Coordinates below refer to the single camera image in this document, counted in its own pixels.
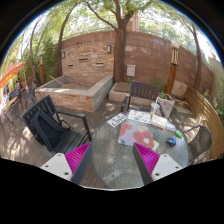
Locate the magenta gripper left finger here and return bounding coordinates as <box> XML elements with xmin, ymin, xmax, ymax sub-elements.
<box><xmin>40</xmin><ymin>142</ymin><xmax>93</xmax><ymax>186</ymax></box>

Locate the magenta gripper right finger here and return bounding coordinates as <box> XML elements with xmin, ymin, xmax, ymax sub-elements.
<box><xmin>132</xmin><ymin>142</ymin><xmax>184</xmax><ymax>186</ymax></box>

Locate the floral mouse pad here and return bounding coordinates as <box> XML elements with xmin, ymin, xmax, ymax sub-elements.
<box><xmin>118</xmin><ymin>123</ymin><xmax>154</xmax><ymax>148</ymax></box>

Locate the round glass patio table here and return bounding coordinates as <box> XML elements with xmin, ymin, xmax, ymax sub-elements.
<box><xmin>91</xmin><ymin>112</ymin><xmax>189</xmax><ymax>189</ymax></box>

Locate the green marker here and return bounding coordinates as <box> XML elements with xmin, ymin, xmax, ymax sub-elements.
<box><xmin>174</xmin><ymin>130</ymin><xmax>183</xmax><ymax>138</ymax></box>

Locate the black backpack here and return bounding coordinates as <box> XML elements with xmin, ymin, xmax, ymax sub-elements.
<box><xmin>31</xmin><ymin>110</ymin><xmax>69</xmax><ymax>151</ymax></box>

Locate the white book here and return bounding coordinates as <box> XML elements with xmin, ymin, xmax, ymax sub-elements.
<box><xmin>151</xmin><ymin>115</ymin><xmax>167</xmax><ymax>129</ymax></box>

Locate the colourful sticker sheet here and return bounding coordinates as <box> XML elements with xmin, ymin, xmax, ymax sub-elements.
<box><xmin>128</xmin><ymin>110</ymin><xmax>151</xmax><ymax>124</ymax></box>

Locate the black and white sign card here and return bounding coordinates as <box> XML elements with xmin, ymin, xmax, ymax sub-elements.
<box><xmin>107</xmin><ymin>113</ymin><xmax>127</xmax><ymax>127</ymax></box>

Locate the dark slatted chair left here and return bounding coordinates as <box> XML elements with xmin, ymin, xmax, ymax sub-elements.
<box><xmin>22</xmin><ymin>95</ymin><xmax>92</xmax><ymax>154</ymax></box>

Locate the clear plastic cup with straw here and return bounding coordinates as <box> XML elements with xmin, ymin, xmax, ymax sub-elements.
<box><xmin>150</xmin><ymin>96</ymin><xmax>159</xmax><ymax>117</ymax></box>

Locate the metal mesh chair right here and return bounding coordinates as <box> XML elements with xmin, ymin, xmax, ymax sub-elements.
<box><xmin>184</xmin><ymin>125</ymin><xmax>212</xmax><ymax>165</ymax></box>

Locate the white planter bag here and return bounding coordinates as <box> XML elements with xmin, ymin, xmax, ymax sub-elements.
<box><xmin>158</xmin><ymin>94</ymin><xmax>175</xmax><ymax>119</ymax></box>

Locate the dark slatted chair behind table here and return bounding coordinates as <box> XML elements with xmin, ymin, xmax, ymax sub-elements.
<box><xmin>121</xmin><ymin>81</ymin><xmax>160</xmax><ymax>112</ymax></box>

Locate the stone fountain basin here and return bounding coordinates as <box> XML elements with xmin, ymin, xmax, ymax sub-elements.
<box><xmin>35</xmin><ymin>76</ymin><xmax>113</xmax><ymax>112</ymax></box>

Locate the curved wooden bench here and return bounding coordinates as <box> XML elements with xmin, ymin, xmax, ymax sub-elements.
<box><xmin>184</xmin><ymin>87</ymin><xmax>224</xmax><ymax>159</ymax></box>

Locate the grey utility box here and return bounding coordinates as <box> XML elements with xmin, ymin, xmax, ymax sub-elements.
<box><xmin>127</xmin><ymin>64</ymin><xmax>136</xmax><ymax>77</ymax></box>

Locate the orange umbrella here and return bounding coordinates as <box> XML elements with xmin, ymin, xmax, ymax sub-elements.
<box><xmin>0</xmin><ymin>62</ymin><xmax>24</xmax><ymax>88</ymax></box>

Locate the large tree trunk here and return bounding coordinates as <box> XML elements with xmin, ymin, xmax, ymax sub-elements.
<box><xmin>114</xmin><ymin>15</ymin><xmax>130</xmax><ymax>82</ymax></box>

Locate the wall lantern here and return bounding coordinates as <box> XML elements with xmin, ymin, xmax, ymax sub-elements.
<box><xmin>107</xmin><ymin>45</ymin><xmax>112</xmax><ymax>53</ymax></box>

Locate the wooden lamp post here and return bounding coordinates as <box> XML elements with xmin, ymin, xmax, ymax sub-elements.
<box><xmin>165</xmin><ymin>41</ymin><xmax>179</xmax><ymax>95</ymax></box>

